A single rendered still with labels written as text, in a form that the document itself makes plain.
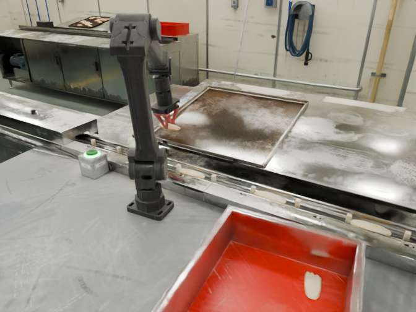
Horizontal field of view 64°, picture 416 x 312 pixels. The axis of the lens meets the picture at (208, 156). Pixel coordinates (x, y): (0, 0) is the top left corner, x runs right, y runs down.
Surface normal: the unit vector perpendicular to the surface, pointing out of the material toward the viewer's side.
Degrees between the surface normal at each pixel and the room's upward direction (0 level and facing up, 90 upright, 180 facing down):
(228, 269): 0
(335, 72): 90
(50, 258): 0
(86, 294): 0
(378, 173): 10
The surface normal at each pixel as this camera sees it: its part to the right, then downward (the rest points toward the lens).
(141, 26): 0.00, -0.46
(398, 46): -0.57, 0.29
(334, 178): -0.09, -0.81
